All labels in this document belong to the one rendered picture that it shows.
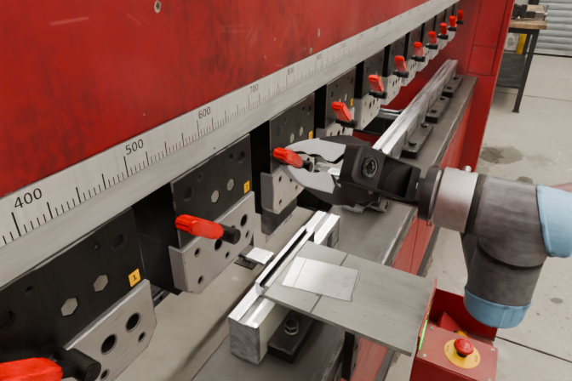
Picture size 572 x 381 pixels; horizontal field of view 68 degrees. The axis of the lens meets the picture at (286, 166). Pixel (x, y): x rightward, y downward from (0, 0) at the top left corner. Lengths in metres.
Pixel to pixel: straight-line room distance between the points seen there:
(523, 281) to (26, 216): 0.51
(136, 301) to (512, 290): 0.42
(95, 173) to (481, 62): 2.57
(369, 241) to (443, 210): 0.62
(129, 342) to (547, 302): 2.26
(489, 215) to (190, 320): 1.79
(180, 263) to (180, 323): 1.66
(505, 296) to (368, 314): 0.26
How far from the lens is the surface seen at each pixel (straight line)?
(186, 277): 0.52
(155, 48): 0.41
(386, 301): 0.80
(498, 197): 0.53
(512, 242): 0.55
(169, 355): 2.05
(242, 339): 0.83
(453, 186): 0.53
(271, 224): 0.75
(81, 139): 0.36
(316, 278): 0.82
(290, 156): 0.58
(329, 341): 0.89
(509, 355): 2.21
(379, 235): 1.16
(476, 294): 0.61
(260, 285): 0.83
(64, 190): 0.37
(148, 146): 0.41
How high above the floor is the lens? 1.55
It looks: 27 degrees down
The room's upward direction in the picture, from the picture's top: straight up
